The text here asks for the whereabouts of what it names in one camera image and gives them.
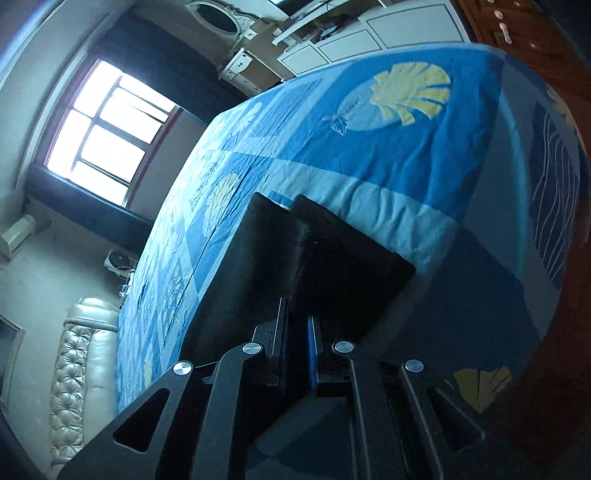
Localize beige tufted headboard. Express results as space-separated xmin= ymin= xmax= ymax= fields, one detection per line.
xmin=48 ymin=298 xmax=122 ymax=468

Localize window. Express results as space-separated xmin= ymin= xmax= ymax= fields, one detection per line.
xmin=44 ymin=60 xmax=178 ymax=206

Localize white panelled cabinet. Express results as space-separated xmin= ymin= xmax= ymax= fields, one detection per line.
xmin=277 ymin=2 xmax=476 ymax=79

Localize framed wall picture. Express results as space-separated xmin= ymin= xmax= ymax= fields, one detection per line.
xmin=0 ymin=316 xmax=25 ymax=407

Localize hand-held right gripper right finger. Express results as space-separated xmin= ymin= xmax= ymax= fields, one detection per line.
xmin=307 ymin=315 xmax=488 ymax=480

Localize blue printed bedsheet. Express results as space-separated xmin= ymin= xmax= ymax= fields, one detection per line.
xmin=113 ymin=44 xmax=591 ymax=416

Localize dark blue curtain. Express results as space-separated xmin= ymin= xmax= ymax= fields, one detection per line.
xmin=95 ymin=23 xmax=245 ymax=123
xmin=25 ymin=164 xmax=155 ymax=243

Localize black pants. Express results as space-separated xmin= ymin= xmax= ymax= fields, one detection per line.
xmin=205 ymin=191 xmax=416 ymax=372

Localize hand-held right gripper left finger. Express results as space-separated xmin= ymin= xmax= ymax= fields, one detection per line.
xmin=58 ymin=296 xmax=291 ymax=480

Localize wooden cabinet with knobs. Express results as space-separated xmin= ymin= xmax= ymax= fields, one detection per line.
xmin=457 ymin=0 xmax=591 ymax=109

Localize white dressing table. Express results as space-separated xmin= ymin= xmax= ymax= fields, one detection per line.
xmin=217 ymin=46 xmax=287 ymax=95

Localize small fan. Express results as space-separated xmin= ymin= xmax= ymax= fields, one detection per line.
xmin=104 ymin=249 xmax=137 ymax=280

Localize white TV shelf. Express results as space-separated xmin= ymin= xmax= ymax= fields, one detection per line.
xmin=270 ymin=0 xmax=393 ymax=47

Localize white oval mirror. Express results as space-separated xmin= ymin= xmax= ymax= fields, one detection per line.
xmin=189 ymin=0 xmax=257 ymax=35

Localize white air conditioner unit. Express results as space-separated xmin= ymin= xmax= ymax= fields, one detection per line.
xmin=0 ymin=215 xmax=37 ymax=260

